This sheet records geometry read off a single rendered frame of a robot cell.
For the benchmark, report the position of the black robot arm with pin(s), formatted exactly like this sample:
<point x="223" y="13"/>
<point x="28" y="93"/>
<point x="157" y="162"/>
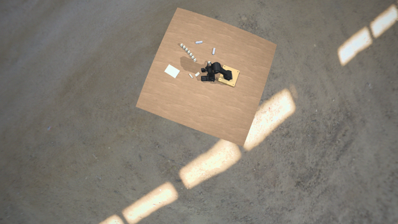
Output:
<point x="216" y="66"/>

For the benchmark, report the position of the white flat rectangular tile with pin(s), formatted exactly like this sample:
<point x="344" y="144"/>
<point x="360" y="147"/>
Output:
<point x="172" y="71"/>

